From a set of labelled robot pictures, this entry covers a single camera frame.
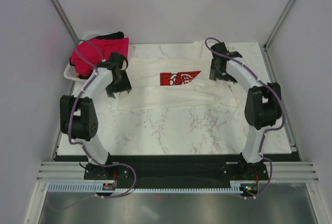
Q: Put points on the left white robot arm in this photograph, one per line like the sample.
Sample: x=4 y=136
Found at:
x=78 y=118

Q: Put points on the left aluminium frame post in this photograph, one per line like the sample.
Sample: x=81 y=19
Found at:
x=62 y=15

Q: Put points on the aluminium frame post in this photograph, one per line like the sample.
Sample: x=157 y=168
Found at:
x=62 y=15
x=282 y=17

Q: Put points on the right aluminium frame post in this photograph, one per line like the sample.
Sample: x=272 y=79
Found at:
x=282 y=17

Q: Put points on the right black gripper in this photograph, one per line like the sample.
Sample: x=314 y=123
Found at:
x=215 y=74

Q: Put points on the white t-shirt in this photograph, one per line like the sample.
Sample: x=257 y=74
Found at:
x=172 y=75

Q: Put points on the white plastic basket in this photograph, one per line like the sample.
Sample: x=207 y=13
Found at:
x=70 y=72

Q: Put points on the red t-shirt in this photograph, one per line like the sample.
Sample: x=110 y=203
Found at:
x=93 y=53

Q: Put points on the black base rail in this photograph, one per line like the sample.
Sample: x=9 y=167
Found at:
x=176 y=172

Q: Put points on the white slotted cable duct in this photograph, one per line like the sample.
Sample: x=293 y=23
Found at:
x=77 y=187

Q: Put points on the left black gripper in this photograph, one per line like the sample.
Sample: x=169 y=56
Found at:
x=125 y=86

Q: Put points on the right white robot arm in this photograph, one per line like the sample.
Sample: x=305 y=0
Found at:
x=263 y=109

